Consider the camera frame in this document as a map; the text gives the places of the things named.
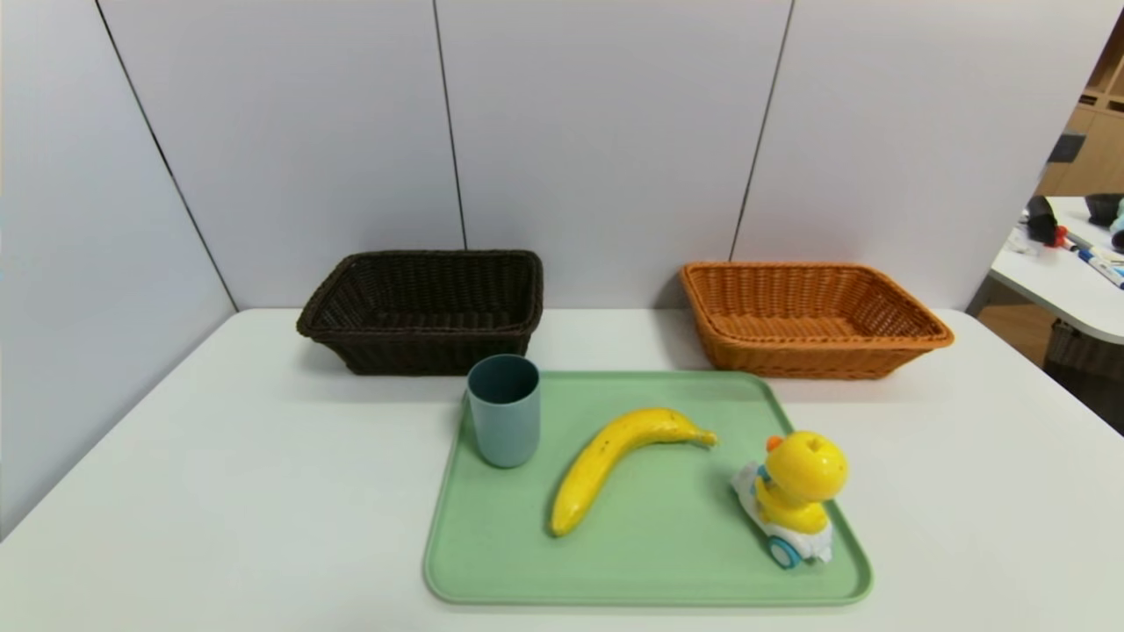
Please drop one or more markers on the dark grey bin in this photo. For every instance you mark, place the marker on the dark grey bin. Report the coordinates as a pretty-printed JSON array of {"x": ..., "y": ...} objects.
[{"x": 1089, "y": 369}]

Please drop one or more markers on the blue and white marker pen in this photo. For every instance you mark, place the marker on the blue and white marker pen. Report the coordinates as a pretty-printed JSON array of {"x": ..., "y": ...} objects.
[{"x": 1102, "y": 265}]

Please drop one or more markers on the black and red desk object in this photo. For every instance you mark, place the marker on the black and red desk object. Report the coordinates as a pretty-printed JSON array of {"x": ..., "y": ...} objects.
[{"x": 1042, "y": 224}]

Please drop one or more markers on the dark grey background object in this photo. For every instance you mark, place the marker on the dark grey background object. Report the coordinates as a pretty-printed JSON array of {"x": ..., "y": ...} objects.
[{"x": 1066, "y": 147}]

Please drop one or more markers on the yellow duck toy car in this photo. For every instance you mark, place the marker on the yellow duck toy car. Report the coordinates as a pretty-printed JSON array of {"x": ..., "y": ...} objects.
[{"x": 803, "y": 474}]

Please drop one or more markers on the wooden shelf cabinet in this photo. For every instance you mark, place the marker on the wooden shelf cabinet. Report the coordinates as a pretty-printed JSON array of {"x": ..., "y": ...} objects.
[{"x": 1098, "y": 149}]

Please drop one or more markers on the blue-grey plastic cup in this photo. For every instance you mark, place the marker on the blue-grey plastic cup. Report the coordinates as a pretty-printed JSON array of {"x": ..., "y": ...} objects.
[{"x": 505, "y": 430}]

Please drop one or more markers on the yellow banana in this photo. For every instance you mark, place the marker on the yellow banana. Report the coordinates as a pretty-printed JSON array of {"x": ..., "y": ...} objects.
[{"x": 597, "y": 461}]

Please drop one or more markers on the teal desk object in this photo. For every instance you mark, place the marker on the teal desk object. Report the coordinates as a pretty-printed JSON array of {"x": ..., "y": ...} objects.
[{"x": 1119, "y": 230}]

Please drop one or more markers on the white side table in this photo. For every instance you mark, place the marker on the white side table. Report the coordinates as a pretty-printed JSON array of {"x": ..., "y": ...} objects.
[{"x": 1058, "y": 290}]

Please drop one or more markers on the dark brown wicker basket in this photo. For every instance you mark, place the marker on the dark brown wicker basket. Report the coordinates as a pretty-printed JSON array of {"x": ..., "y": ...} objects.
[{"x": 421, "y": 355}]

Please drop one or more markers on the light green plastic tray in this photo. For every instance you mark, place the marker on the light green plastic tray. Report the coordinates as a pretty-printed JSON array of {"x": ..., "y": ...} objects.
[{"x": 667, "y": 544}]

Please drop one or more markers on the black bowl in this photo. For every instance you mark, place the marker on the black bowl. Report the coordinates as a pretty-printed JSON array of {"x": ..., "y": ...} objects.
[{"x": 1105, "y": 209}]

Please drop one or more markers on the orange wicker basket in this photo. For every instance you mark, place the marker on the orange wicker basket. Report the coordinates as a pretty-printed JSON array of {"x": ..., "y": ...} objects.
[{"x": 817, "y": 358}]

